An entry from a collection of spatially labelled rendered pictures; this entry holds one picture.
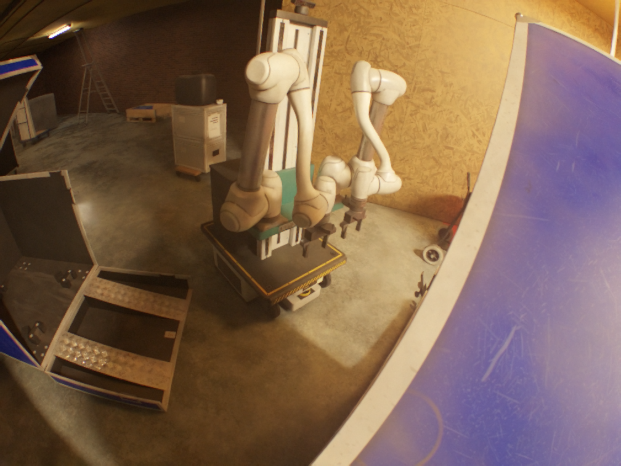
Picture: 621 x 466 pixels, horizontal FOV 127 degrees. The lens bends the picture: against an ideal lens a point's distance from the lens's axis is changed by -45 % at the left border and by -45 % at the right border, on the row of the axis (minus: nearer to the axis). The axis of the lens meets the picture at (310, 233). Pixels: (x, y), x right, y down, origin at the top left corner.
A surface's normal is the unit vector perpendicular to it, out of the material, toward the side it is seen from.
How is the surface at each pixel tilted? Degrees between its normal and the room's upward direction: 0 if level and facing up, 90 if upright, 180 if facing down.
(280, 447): 0
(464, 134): 90
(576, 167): 38
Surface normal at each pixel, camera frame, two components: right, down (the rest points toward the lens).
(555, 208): -0.27, -0.40
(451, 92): -0.27, 0.52
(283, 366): 0.11, -0.82
